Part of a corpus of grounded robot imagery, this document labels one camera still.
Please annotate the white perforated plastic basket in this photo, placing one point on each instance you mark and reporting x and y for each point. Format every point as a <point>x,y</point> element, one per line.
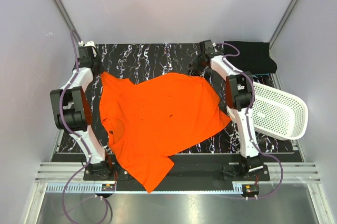
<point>279,114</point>

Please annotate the left orange connector board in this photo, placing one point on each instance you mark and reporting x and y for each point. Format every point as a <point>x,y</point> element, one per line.
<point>109,187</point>

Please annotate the orange t shirt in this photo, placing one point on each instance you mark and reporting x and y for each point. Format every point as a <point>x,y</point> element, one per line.
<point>149,122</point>

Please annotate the folded black t shirt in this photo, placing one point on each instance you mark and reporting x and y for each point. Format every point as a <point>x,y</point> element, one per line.
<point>254,57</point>

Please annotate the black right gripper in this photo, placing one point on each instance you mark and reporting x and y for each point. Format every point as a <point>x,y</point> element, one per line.
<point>196,64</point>

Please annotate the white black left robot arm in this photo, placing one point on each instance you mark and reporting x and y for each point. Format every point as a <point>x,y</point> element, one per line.
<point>72,113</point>

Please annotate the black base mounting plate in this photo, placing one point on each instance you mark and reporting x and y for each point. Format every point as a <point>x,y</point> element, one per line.
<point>191,172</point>

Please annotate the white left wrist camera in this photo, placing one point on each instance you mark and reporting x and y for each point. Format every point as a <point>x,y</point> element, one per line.
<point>87,44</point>

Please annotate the left aluminium corner post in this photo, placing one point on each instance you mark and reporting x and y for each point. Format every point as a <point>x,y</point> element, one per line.
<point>60,5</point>

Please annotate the aluminium front frame rail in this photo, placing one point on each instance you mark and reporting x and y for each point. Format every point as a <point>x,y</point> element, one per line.
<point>61,177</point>

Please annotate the black marble pattern mat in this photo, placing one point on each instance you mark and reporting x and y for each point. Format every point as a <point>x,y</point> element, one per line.
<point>142,62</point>

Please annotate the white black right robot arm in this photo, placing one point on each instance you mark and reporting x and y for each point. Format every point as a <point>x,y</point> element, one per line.
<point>239,99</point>

